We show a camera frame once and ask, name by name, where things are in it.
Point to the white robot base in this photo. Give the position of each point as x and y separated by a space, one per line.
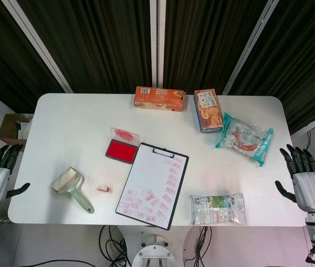
154 251

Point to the dark pleated curtain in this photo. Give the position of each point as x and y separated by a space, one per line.
96 41

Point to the red ink pad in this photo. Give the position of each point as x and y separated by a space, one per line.
120 150

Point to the long orange snack box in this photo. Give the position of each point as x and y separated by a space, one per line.
160 98

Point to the black clipboard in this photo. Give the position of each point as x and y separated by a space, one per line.
185 164

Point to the white partition post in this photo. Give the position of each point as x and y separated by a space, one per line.
37 41
251 41
157 41

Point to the white paper red stamp marks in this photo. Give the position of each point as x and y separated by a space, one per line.
149 172

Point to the blue orange cracker box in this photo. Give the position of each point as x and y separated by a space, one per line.
208 111

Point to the brown cardboard box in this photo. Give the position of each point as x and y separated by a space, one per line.
7 130

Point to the teal snack packet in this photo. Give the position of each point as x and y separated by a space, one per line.
243 139

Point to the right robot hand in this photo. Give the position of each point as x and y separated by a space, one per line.
311 189

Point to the clear snack bag green print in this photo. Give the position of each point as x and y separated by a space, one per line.
218 208

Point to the white rubber stamp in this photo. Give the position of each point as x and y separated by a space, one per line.
103 187

